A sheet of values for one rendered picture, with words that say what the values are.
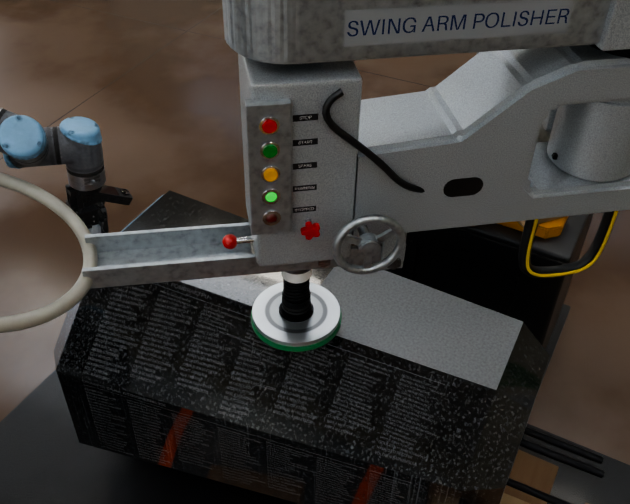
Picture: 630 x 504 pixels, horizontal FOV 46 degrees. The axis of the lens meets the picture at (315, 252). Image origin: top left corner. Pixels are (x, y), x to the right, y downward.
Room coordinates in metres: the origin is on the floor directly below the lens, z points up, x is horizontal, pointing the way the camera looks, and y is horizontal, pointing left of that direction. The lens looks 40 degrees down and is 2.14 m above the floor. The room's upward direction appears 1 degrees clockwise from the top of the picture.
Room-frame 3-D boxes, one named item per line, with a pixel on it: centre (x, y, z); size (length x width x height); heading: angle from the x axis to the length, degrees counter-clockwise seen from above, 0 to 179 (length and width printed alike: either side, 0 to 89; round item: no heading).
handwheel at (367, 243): (1.16, -0.10, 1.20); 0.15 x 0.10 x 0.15; 101
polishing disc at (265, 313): (1.25, 0.04, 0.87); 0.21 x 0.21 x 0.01
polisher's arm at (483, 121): (1.32, -0.35, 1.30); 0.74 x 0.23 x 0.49; 101
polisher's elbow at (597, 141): (1.38, -0.60, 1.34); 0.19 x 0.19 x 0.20
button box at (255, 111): (1.13, 0.09, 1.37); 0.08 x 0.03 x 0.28; 101
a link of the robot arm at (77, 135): (1.50, 0.57, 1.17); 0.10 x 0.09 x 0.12; 108
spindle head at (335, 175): (1.27, -0.04, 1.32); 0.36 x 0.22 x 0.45; 101
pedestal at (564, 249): (2.03, -0.62, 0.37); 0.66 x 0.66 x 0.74; 63
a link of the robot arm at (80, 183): (1.50, 0.57, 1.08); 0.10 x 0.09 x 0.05; 35
